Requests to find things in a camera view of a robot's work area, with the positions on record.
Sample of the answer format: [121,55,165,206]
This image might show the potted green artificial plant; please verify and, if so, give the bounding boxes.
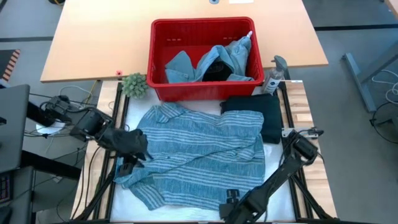
[121,72,150,100]

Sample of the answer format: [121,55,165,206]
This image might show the black orange striped mat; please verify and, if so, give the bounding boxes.
[0,49,22,83]

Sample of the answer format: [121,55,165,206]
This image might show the white floor cable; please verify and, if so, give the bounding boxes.
[371,69,398,106]

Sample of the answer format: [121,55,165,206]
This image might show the black aluminium table frame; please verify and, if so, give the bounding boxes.
[70,80,338,224]

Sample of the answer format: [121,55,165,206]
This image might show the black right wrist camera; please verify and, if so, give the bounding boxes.
[226,188,241,203]

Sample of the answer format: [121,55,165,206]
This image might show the gray metal table leg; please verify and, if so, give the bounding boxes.
[342,39,398,113]

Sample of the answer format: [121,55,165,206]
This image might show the white round floor plate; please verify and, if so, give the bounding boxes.
[35,123,63,135]

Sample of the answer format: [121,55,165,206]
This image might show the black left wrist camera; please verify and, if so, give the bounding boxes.
[118,155,144,178]

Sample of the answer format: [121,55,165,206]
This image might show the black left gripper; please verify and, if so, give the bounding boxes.
[102,128,150,162]

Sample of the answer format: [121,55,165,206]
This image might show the light wooden desk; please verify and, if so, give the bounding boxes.
[40,0,330,83]

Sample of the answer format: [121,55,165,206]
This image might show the black printed garment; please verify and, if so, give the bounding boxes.
[201,57,233,83]

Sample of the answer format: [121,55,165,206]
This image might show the black floor cable loop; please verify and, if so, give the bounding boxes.
[369,101,398,144]

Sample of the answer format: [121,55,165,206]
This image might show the red plastic laundry bin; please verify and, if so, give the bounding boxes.
[146,16,266,103]

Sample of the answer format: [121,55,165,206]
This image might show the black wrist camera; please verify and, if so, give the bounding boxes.
[118,155,144,178]
[226,188,241,203]

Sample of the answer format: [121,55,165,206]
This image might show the gray equipment case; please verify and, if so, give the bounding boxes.
[0,166,35,224]

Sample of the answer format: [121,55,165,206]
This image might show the clear spray bottle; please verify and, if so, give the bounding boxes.
[261,55,289,97]

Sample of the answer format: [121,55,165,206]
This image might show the dark denim jeans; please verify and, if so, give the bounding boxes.
[220,93,283,145]

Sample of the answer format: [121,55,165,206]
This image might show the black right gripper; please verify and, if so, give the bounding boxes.
[219,186,274,224]

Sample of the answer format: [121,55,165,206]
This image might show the black desk beam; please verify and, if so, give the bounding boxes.
[20,99,82,180]

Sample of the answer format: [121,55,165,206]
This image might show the striped light blue shirt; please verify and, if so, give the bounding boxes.
[113,101,266,212]

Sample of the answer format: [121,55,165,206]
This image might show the plain light blue garment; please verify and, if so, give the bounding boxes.
[164,35,255,84]

